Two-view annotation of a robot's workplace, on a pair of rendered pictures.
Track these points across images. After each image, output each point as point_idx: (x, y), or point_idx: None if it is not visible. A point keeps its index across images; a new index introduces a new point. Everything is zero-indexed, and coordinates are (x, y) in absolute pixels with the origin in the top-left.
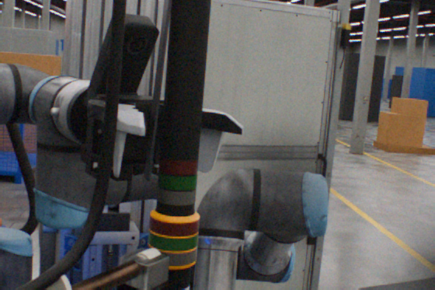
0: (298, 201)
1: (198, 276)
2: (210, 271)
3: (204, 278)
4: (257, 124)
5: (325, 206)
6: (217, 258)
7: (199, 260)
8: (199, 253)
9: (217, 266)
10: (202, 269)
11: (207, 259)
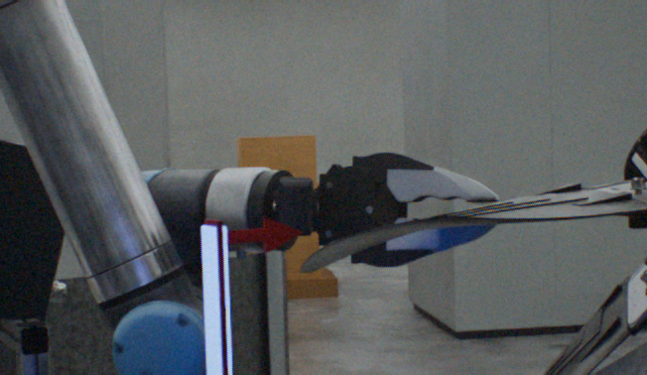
0: None
1: (60, 51)
2: (74, 35)
3: (75, 51)
4: None
5: None
6: (66, 8)
7: (44, 20)
8: (34, 5)
9: (73, 24)
10: (62, 34)
11: (60, 11)
